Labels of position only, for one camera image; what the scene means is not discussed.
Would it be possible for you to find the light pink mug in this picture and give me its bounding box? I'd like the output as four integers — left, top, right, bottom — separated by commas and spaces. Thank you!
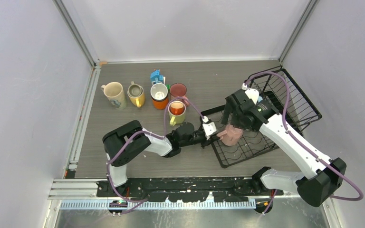
216, 124, 243, 146

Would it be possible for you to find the lime green mug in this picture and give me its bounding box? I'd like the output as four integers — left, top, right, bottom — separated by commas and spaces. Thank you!
168, 105, 186, 126

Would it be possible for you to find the small orange cup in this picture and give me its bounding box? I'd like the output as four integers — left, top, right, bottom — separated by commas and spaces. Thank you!
169, 101, 185, 115

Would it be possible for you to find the orange mug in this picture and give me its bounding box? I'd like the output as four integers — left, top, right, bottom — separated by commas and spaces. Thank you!
152, 97, 169, 110

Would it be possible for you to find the yellow mug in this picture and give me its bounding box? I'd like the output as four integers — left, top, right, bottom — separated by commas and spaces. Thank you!
128, 92, 145, 108

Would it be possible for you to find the cream patterned mug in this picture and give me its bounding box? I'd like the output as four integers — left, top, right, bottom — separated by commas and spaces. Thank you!
101, 82, 127, 110

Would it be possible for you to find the small beige cup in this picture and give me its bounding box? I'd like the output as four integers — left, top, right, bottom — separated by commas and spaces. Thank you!
127, 81, 144, 98

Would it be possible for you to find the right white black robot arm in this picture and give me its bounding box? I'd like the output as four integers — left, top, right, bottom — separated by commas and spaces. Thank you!
221, 89, 346, 207

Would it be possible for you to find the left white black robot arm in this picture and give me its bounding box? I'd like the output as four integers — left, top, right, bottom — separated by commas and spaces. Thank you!
102, 120, 220, 197

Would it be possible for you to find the blue white toy house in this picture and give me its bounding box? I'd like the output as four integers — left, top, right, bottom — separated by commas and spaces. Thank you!
150, 69, 165, 85

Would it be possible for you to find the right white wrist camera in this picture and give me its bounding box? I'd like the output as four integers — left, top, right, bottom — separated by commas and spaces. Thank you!
241, 83, 259, 104

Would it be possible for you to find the black wire dish rack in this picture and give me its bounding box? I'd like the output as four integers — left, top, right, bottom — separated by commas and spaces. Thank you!
211, 66, 322, 168

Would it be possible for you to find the aluminium rail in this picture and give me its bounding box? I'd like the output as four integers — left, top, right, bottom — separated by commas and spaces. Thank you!
48, 179, 265, 211

